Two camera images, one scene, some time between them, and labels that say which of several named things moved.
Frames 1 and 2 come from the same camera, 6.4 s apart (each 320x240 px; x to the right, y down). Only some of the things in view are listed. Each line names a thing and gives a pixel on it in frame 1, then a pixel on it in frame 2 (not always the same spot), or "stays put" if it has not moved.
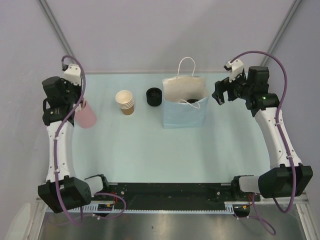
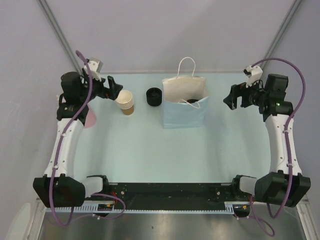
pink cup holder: [85, 117] stays put
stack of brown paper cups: [124, 98] stays put
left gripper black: [67, 83] → [113, 90]
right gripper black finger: [222, 84] → [237, 90]
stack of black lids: [154, 96] stays put
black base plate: [178, 193] stays put
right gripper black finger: [218, 94] → [231, 100]
